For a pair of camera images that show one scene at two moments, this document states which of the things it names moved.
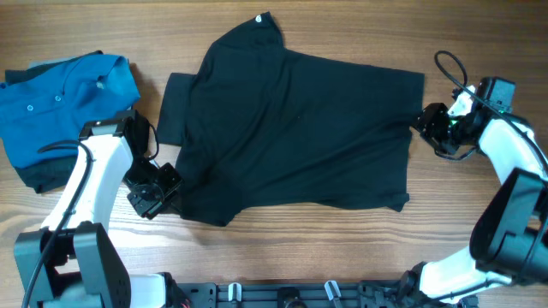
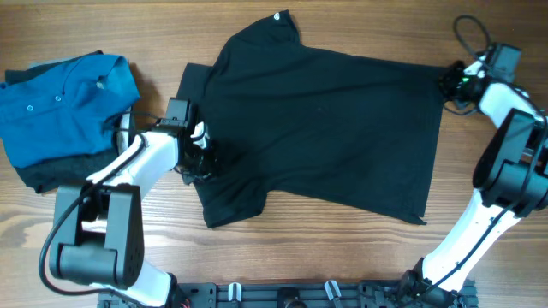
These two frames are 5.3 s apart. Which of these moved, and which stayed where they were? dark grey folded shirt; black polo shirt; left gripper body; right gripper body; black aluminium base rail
Moved: right gripper body; black polo shirt; left gripper body
Stayed: dark grey folded shirt; black aluminium base rail
